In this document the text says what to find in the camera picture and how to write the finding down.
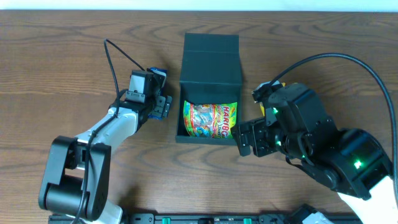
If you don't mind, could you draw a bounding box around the blue Oreo cookie pack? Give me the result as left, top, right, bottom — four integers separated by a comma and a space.
147, 67, 167, 120

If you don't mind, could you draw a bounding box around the colourful Haribo gummy bag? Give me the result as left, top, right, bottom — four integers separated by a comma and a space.
183, 101, 238, 139

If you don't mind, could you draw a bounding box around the yellow pistachio snack bag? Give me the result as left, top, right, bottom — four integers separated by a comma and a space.
257, 81, 286, 117

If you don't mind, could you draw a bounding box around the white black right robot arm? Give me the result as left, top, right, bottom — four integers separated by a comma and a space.
231, 83, 397, 223

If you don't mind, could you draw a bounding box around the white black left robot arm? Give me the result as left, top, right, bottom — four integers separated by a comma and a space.
38, 67, 172, 223

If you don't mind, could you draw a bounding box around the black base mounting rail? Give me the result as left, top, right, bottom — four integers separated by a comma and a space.
46, 213, 362, 224

